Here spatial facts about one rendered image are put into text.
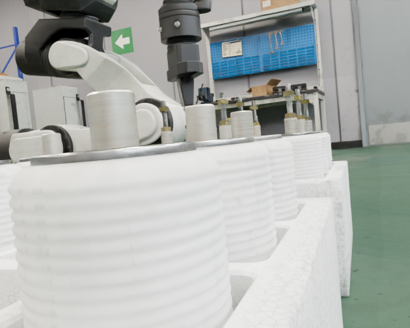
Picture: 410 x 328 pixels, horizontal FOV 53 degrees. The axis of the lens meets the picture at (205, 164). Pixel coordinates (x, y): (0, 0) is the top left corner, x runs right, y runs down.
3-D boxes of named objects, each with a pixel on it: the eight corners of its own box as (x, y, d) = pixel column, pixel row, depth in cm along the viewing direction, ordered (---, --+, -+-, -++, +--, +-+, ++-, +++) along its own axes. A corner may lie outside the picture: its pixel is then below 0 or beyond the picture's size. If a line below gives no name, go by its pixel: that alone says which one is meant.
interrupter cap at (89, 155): (-9, 176, 17) (-11, 160, 17) (96, 162, 24) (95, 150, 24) (151, 164, 15) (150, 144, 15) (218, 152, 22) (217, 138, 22)
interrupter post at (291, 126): (295, 136, 73) (293, 118, 72) (301, 136, 70) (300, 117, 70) (282, 138, 72) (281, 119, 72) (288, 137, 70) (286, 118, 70)
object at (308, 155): (312, 230, 78) (304, 134, 77) (340, 241, 68) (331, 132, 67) (264, 237, 76) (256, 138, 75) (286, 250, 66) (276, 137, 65)
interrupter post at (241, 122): (229, 146, 41) (226, 112, 41) (235, 144, 43) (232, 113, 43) (252, 144, 40) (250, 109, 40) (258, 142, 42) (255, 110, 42)
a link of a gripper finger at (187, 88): (181, 106, 89) (178, 77, 89) (195, 105, 90) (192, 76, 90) (183, 105, 88) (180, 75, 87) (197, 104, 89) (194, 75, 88)
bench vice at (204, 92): (205, 105, 567) (204, 87, 566) (217, 103, 560) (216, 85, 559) (193, 104, 530) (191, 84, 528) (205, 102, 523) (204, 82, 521)
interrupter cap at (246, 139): (133, 157, 28) (131, 147, 28) (177, 151, 36) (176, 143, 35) (239, 148, 26) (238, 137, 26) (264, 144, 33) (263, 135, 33)
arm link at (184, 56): (215, 71, 85) (209, 12, 85) (170, 72, 82) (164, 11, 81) (195, 81, 97) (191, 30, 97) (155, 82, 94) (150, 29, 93)
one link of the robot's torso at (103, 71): (150, 161, 112) (38, 68, 125) (179, 156, 129) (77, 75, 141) (178, 114, 108) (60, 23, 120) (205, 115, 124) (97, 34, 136)
